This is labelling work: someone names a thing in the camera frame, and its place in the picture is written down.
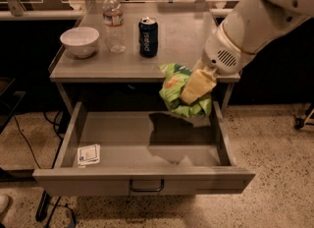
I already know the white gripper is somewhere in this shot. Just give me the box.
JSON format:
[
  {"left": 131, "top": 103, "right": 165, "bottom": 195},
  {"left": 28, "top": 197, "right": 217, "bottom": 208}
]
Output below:
[{"left": 180, "top": 27, "right": 255, "bottom": 104}]

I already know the green rice chip bag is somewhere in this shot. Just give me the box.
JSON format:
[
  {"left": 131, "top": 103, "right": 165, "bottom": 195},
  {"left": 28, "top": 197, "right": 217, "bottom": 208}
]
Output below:
[{"left": 159, "top": 63, "right": 212, "bottom": 118}]

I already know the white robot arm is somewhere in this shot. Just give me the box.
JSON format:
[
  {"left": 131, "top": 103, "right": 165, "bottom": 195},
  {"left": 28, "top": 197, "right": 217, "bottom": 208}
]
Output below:
[{"left": 180, "top": 0, "right": 314, "bottom": 104}]

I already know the open grey top drawer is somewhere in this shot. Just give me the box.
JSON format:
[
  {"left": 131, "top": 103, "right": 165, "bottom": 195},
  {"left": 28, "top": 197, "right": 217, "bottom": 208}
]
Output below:
[{"left": 33, "top": 102, "right": 255, "bottom": 196}]

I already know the grey metal cabinet table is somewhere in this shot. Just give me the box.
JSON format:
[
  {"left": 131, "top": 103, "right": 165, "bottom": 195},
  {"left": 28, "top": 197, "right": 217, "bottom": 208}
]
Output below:
[{"left": 48, "top": 1, "right": 243, "bottom": 118}]

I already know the blue pepsi can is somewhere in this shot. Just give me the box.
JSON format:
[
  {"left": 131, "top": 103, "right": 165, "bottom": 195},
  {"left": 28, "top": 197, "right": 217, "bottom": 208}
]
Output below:
[{"left": 138, "top": 17, "right": 158, "bottom": 58}]

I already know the clear plastic water bottle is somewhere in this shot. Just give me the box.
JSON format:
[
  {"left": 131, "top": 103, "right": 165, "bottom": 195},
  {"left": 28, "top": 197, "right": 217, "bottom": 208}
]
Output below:
[{"left": 102, "top": 0, "right": 126, "bottom": 53}]

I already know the white ceramic bowl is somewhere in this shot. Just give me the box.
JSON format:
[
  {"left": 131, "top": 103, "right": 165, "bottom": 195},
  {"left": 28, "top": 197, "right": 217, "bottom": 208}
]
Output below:
[{"left": 60, "top": 27, "right": 100, "bottom": 58}]

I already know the white paper tag card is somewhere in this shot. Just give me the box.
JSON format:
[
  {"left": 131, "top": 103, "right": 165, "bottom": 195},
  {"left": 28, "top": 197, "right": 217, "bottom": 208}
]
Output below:
[{"left": 78, "top": 144, "right": 100, "bottom": 166}]

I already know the dark side table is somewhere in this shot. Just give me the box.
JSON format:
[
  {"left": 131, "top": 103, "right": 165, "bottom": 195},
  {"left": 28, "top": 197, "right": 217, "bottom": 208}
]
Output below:
[{"left": 0, "top": 78, "right": 26, "bottom": 134}]

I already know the white shoe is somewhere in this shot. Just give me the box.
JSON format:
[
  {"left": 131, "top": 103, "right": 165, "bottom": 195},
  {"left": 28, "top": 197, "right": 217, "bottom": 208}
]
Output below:
[{"left": 0, "top": 195, "right": 10, "bottom": 215}]

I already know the black drawer handle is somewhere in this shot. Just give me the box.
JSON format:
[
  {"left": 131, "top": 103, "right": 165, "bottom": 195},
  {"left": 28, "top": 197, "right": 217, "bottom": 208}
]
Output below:
[{"left": 129, "top": 180, "right": 165, "bottom": 193}]

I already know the black floor cable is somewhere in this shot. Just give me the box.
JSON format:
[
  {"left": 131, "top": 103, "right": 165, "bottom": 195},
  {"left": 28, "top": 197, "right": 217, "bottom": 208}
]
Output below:
[{"left": 0, "top": 100, "right": 43, "bottom": 170}]

